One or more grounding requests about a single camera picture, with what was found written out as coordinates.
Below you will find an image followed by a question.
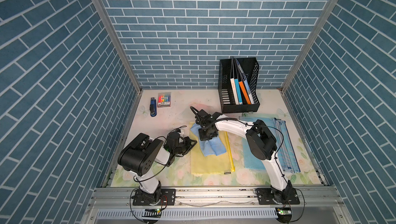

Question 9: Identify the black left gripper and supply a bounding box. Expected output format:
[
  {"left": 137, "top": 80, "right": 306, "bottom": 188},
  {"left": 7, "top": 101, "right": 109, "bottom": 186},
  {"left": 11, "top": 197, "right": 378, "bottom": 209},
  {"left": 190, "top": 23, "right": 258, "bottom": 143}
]
[{"left": 172, "top": 137, "right": 197, "bottom": 156}]

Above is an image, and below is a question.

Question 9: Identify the light blue cleaning cloth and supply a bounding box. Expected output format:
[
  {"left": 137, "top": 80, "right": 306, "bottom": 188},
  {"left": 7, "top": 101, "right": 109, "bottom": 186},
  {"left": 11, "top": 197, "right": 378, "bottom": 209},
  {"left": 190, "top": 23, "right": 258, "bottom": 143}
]
[{"left": 190, "top": 124, "right": 226, "bottom": 157}]

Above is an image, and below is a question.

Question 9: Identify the green mesh document bag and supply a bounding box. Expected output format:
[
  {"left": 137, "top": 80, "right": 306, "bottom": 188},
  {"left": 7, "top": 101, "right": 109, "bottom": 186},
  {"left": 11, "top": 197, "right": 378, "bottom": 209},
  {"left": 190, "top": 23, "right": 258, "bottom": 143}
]
[{"left": 242, "top": 113, "right": 279, "bottom": 118}]

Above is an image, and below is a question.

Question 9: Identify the yellow mesh document bag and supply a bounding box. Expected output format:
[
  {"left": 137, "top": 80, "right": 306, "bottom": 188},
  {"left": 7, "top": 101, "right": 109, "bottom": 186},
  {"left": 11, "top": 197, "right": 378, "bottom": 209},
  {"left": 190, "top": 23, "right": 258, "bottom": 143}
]
[{"left": 189, "top": 122, "right": 235, "bottom": 175}]

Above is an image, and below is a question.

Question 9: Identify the blue mesh document bag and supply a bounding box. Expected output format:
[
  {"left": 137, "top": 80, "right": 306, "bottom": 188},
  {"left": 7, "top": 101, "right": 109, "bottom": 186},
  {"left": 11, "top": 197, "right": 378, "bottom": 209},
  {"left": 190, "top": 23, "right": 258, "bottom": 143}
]
[{"left": 239, "top": 116, "right": 275, "bottom": 171}]

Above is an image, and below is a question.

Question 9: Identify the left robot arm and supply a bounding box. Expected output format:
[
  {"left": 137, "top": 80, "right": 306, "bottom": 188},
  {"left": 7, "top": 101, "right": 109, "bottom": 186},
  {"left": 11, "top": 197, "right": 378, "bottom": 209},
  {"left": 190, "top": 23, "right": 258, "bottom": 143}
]
[{"left": 118, "top": 128, "right": 198, "bottom": 197}]

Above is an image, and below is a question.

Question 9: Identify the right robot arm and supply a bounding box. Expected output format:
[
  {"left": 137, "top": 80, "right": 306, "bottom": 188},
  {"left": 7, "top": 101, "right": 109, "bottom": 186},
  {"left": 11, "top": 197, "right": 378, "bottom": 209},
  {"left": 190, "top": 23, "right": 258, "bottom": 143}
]
[{"left": 190, "top": 107, "right": 294, "bottom": 204}]

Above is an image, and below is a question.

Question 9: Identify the white book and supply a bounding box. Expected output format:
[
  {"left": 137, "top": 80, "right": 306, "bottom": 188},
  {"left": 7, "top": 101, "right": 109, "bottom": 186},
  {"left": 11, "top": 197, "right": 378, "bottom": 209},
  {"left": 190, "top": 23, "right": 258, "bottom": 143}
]
[{"left": 230, "top": 78, "right": 239, "bottom": 105}]

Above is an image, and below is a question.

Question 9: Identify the orange book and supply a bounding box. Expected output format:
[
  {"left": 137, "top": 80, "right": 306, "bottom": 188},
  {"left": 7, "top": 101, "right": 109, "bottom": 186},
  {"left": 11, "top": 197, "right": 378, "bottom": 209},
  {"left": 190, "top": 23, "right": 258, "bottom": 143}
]
[{"left": 239, "top": 81, "right": 252, "bottom": 104}]

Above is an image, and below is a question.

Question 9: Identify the box of coloured markers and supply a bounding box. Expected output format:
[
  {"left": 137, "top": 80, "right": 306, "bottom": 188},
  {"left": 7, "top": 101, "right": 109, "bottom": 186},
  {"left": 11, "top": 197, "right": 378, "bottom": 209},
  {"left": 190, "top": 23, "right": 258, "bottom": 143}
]
[{"left": 157, "top": 92, "right": 171, "bottom": 108}]

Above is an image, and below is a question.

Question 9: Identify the blue folder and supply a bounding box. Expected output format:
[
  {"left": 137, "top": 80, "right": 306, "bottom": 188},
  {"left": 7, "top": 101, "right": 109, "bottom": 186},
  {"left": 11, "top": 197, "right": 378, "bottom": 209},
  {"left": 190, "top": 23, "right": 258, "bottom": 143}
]
[{"left": 234, "top": 59, "right": 255, "bottom": 104}]

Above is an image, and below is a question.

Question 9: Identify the teal book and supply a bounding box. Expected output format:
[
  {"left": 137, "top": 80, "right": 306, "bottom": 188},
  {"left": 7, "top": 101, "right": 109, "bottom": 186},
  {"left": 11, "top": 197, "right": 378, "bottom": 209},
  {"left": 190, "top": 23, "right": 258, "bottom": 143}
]
[{"left": 234, "top": 78, "right": 243, "bottom": 104}]

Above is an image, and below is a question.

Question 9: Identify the blue black stapler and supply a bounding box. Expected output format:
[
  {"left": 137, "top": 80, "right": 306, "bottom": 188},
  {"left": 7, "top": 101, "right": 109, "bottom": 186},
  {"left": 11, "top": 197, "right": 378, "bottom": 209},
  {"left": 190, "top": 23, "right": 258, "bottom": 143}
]
[{"left": 150, "top": 97, "right": 157, "bottom": 117}]

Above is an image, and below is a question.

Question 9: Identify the black mesh file holder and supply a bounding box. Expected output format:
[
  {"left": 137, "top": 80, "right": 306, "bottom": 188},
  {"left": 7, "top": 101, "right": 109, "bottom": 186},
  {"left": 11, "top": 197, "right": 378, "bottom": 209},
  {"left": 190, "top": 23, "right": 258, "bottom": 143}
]
[{"left": 218, "top": 58, "right": 259, "bottom": 113}]

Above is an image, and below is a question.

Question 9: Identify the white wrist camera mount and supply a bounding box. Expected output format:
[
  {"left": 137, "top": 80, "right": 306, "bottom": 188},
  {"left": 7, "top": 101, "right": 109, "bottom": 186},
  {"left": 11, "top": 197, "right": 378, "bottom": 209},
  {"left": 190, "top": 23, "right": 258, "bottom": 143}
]
[{"left": 176, "top": 129, "right": 185, "bottom": 137}]

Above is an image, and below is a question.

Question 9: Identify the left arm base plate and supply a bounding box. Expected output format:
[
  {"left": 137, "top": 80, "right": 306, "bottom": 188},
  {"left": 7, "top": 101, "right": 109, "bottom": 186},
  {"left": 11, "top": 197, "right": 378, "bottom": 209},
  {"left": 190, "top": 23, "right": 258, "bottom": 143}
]
[{"left": 132, "top": 189, "right": 176, "bottom": 206}]

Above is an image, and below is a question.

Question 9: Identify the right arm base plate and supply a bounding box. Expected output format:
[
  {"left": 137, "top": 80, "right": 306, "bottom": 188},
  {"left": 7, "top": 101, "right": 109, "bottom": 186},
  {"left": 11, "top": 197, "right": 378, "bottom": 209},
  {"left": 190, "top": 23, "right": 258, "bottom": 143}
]
[{"left": 254, "top": 188, "right": 301, "bottom": 205}]

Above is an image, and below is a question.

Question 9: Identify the aluminium front rail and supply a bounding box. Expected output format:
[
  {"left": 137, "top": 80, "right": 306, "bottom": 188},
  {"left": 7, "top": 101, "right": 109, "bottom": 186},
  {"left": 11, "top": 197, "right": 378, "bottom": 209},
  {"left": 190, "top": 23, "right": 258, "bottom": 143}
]
[{"left": 82, "top": 186, "right": 353, "bottom": 224}]

